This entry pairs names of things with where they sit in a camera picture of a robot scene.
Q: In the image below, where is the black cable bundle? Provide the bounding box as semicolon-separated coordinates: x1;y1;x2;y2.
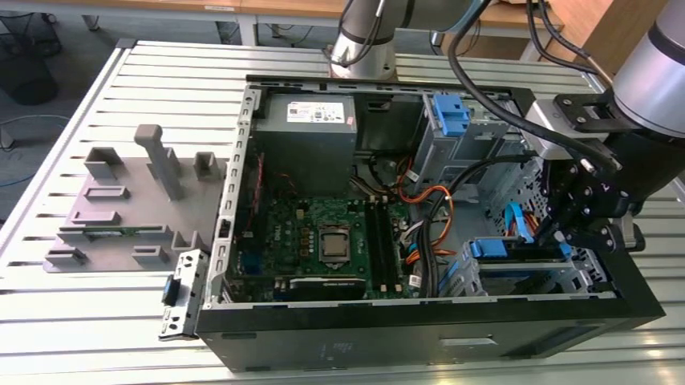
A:
417;154;542;298

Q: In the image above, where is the wooden desk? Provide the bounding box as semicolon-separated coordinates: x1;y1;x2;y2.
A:
464;0;566;61

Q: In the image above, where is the black open PC case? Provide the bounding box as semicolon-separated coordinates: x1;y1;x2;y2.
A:
157;73;667;372

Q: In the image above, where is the grey parts rack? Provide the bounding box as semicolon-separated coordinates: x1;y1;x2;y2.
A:
41;123;232;274

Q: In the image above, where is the coloured power wire black plug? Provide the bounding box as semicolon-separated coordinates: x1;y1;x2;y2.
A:
520;212;560;241

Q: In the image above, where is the silver CPU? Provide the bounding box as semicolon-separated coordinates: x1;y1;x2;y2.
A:
321;234;348;257

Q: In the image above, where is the white silver wrist camera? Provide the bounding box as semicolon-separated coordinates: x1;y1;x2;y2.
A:
522;99;622;169

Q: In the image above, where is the black RAM slot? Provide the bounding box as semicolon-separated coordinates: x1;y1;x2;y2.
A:
364;197;385;292
371;197;391;292
383;197;403;292
376;197;396;292

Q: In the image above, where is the grey power supply unit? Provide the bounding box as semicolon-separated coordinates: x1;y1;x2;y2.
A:
250;94;359;197

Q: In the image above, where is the blue VGA port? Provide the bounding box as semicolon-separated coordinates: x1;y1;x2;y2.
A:
161;275;181;306

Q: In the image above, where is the black graphics card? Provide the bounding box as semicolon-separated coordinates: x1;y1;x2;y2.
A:
275;275;369;302

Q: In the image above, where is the metal disk bay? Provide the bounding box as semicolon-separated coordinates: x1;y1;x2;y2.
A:
460;235;611;298

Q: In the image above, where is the hard disk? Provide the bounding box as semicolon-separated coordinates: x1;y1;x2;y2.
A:
439;238;574;296

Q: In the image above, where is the orange red wire bundle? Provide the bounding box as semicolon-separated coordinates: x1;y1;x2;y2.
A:
397;186;455;248

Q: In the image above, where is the green motherboard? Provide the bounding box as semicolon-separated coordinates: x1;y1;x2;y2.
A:
226;196;416;302

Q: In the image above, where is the blue drive cage latch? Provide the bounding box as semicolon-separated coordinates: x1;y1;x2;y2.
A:
433;94;471;137

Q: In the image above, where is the black waste bin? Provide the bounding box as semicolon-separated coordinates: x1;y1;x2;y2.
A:
0;10;64;106

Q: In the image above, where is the black camera cable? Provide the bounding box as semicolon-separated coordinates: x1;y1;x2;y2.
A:
526;0;614;87
447;0;624;172

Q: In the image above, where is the blue data wire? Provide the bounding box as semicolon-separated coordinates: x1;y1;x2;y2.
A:
504;202;536;245

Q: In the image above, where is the wooden cabinet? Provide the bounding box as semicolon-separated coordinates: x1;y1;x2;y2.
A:
572;0;659;81

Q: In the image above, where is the white framed desk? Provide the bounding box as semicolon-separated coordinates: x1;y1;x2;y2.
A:
78;0;343;47

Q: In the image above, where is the grey metal drive cage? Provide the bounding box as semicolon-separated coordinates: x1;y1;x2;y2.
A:
413;92;539;193

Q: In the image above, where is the CPU socket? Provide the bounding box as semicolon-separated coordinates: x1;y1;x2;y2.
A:
315;224;353;270

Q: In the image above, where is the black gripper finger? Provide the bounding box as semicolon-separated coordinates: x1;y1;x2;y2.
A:
555;188;631;257
536;160;590;245

